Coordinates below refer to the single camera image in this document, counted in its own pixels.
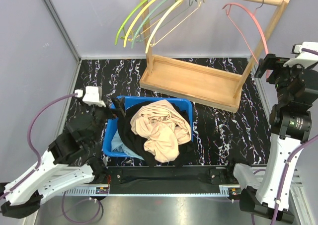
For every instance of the black trousers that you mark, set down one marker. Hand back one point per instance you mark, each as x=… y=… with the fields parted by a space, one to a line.
x=134 y=142
x=186 y=150

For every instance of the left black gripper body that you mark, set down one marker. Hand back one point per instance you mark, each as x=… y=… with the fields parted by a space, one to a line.
x=102 y=114

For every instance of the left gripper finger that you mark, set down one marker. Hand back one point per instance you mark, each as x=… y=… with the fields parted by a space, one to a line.
x=117 y=112
x=119 y=103

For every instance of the green plastic hanger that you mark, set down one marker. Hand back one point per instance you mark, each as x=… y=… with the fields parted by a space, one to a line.
x=126 y=31

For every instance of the mint green hanger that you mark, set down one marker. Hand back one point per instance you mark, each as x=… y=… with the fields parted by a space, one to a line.
x=158 y=8

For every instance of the aluminium rail frame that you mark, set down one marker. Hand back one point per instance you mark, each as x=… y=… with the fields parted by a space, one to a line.
x=239 y=182

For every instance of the light blue trousers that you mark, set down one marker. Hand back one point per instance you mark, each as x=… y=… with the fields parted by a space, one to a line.
x=118 y=146

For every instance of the cream plastic hanger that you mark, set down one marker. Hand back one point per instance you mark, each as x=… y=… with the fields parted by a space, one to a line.
x=170 y=16

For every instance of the pink plastic hanger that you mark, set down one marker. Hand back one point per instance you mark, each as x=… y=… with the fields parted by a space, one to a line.
x=246 y=23

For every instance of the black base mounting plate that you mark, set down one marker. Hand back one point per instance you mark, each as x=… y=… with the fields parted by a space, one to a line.
x=192 y=180

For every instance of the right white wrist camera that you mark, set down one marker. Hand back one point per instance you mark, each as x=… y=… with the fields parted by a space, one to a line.
x=306 y=55

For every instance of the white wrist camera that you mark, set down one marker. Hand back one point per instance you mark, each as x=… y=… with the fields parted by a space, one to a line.
x=306 y=55
x=91 y=95

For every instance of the wooden clothes rack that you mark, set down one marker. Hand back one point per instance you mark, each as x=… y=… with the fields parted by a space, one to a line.
x=201 y=84

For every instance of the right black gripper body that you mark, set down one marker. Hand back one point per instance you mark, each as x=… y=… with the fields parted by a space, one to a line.
x=282 y=75

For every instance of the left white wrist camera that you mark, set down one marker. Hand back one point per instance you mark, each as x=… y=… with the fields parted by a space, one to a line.
x=91 y=95

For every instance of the blue plastic bin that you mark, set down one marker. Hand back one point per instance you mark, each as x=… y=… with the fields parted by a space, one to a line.
x=111 y=128

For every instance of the beige trousers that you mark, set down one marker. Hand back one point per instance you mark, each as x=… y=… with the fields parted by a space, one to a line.
x=163 y=127

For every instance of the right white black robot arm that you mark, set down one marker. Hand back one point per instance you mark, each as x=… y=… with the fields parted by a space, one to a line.
x=296 y=84

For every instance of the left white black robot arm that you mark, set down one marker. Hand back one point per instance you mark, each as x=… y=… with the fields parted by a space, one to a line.
x=36 y=186

